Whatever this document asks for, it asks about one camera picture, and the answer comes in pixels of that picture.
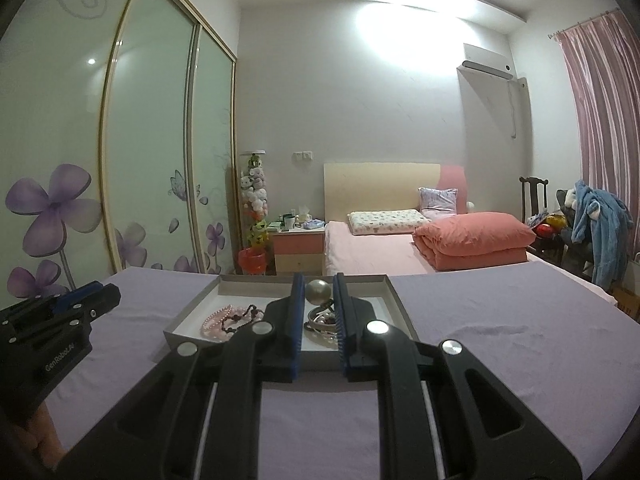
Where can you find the white wall socket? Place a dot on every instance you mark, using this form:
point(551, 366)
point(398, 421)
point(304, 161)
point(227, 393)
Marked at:
point(303, 155)

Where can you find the blue cloth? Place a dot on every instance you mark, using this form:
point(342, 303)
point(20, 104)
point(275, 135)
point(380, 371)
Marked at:
point(314, 223)

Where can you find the blue garment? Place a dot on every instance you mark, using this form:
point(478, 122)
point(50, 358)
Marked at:
point(600, 230)

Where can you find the grey cardboard tray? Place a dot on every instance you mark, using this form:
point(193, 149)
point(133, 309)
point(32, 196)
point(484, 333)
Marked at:
point(395, 310)

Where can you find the large grey pearl bead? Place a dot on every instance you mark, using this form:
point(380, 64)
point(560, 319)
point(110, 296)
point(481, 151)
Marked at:
point(320, 292)

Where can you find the beige and pink headboard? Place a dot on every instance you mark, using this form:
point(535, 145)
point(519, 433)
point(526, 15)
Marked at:
point(375, 187)

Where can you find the floral sliding door wardrobe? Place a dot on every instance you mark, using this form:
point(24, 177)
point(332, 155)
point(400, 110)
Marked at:
point(60, 135)

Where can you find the pink curtain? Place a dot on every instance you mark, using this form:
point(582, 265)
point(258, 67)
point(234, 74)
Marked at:
point(605, 125)

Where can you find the white patterned pillow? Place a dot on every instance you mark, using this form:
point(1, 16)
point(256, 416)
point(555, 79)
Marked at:
point(385, 221)

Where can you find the pile of colourful clothes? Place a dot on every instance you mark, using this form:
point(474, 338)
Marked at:
point(550, 225)

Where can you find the brown cardboard box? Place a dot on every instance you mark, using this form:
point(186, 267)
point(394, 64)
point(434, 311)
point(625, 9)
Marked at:
point(627, 302)

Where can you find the silver bangle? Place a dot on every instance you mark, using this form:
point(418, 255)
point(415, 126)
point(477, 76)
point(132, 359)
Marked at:
point(312, 332)

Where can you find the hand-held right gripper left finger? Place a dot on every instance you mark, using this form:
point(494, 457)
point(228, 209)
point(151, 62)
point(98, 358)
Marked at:
point(298, 325)

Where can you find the pink and beige nightstand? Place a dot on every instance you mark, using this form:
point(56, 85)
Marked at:
point(297, 250)

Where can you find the red bin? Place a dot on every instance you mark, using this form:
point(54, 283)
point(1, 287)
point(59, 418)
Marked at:
point(251, 261)

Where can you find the dark wooden chair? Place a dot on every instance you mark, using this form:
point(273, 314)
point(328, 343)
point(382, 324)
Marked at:
point(534, 195)

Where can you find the curtain rod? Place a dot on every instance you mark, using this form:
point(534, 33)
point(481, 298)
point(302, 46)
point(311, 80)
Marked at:
point(585, 21)

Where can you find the lilac pillow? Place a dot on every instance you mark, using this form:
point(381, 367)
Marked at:
point(437, 202)

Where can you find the plush toy tower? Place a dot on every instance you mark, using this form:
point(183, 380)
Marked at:
point(254, 190)

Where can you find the pink sheeted bed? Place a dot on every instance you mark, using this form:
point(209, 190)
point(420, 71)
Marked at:
point(365, 252)

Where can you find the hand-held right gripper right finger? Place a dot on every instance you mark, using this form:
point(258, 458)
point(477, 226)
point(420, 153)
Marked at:
point(341, 325)

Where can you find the folded pink quilt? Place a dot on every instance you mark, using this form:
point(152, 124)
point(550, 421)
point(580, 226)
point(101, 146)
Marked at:
point(475, 240)

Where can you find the person's left forearm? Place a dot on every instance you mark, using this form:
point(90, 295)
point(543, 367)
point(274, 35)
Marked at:
point(45, 440)

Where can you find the white air conditioner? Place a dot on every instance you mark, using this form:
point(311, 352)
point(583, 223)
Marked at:
point(487, 57)

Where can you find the yellow green plush toy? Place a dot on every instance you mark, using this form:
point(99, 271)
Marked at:
point(258, 235)

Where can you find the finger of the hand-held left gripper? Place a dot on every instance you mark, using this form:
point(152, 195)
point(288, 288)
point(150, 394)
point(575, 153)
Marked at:
point(102, 300)
point(75, 296)

